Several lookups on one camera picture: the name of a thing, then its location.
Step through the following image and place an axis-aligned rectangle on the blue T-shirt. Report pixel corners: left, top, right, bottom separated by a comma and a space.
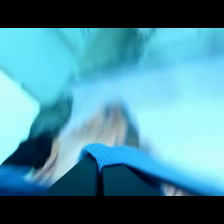
0, 142, 224, 197

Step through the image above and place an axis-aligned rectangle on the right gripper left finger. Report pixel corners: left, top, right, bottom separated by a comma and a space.
45, 154, 100, 197

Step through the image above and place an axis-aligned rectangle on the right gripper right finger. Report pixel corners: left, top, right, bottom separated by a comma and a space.
100, 164, 162, 197

